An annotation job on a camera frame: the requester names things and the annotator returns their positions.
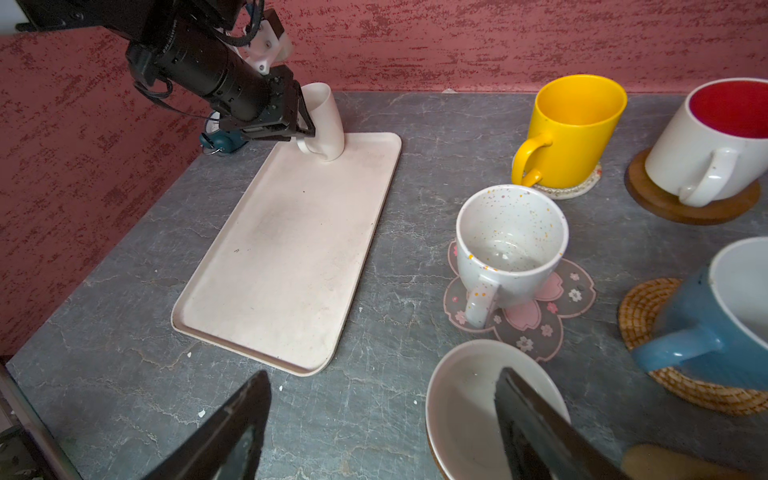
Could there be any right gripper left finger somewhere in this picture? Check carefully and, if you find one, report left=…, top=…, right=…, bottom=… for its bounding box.
left=146, top=370, right=272, bottom=479

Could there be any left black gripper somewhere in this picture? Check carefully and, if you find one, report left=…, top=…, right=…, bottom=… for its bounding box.
left=126, top=19, right=316, bottom=141

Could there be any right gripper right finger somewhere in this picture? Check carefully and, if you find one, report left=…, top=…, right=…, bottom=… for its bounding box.
left=494, top=367, right=628, bottom=479

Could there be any brown paw coaster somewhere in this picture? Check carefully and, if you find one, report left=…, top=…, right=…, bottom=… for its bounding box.
left=621, top=444, right=756, bottom=480

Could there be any pink flower coaster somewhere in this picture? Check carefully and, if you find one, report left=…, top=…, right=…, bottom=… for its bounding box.
left=443, top=259, right=597, bottom=363

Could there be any beige serving tray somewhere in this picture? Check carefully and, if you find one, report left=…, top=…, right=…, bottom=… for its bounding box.
left=171, top=132, right=402, bottom=377

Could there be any tan woven round coaster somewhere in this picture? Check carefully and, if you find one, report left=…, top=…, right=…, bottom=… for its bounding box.
left=618, top=278, right=767, bottom=416

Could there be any light blue floral mug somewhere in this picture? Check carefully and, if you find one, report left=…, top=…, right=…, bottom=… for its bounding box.
left=631, top=237, right=767, bottom=391

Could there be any white woven round coaster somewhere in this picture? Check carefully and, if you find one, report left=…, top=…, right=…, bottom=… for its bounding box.
left=531, top=163, right=603, bottom=201

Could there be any yellow mug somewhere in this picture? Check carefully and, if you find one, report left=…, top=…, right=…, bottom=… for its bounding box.
left=511, top=74, right=628, bottom=188

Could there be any dark brown round coaster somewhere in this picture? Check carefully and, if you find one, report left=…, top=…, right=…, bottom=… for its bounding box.
left=624, top=148, right=761, bottom=226

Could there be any white mug red inside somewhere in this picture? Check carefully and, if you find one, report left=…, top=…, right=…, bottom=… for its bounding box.
left=645, top=78, right=767, bottom=208

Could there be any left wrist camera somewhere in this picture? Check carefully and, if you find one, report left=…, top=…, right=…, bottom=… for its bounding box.
left=238, top=8, right=294, bottom=76

